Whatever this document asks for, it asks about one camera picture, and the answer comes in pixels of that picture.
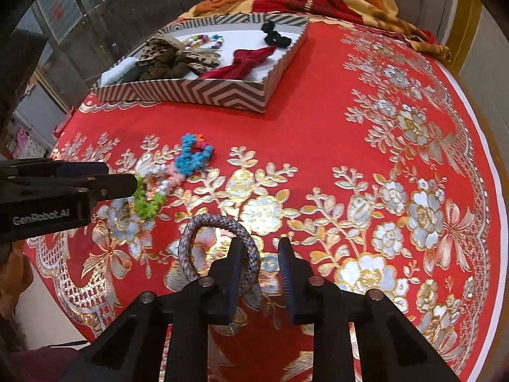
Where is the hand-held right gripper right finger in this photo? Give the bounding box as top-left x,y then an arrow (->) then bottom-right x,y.
277,237 -> 462,382

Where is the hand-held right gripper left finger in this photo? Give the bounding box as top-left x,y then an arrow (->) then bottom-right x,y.
69,237 -> 249,382

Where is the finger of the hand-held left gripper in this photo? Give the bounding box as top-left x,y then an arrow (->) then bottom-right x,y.
0,158 -> 111,180
0,173 -> 138,203

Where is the green star bead bracelet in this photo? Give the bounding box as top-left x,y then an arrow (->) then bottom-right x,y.
133,177 -> 166,220

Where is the grey braided hair tie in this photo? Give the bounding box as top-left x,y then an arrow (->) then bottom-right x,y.
178,214 -> 262,294

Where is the brown scrunchie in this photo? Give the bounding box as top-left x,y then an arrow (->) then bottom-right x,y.
137,48 -> 192,81

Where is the striped cardboard box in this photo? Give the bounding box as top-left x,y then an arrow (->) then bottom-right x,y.
92,13 -> 311,114

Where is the leopard print bow clip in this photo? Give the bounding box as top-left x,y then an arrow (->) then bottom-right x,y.
135,37 -> 222,76

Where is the dark red bow clip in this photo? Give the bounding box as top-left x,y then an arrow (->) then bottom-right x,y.
199,46 -> 278,81

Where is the purple mixed bead bracelet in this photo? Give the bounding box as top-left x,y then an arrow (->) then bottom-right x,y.
201,33 -> 226,51

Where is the black scrunchie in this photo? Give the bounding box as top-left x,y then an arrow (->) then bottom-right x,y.
261,20 -> 294,47

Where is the orange brown cloth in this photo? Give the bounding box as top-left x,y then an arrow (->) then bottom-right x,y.
0,243 -> 36,329

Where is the light blue scrunchie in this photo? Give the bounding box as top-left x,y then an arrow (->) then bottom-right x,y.
99,58 -> 138,87

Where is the black folded cloth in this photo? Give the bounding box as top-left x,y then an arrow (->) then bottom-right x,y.
121,66 -> 144,84

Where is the red floral tablecloth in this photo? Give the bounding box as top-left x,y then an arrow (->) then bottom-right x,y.
24,11 -> 502,382

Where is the metal framed glass door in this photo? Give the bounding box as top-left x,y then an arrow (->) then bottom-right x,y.
16,0 -> 225,104

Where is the white pink star bracelet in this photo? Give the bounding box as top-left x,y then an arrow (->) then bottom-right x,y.
156,166 -> 188,196

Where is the golden door frame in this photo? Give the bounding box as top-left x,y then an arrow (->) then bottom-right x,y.
442,0 -> 485,75

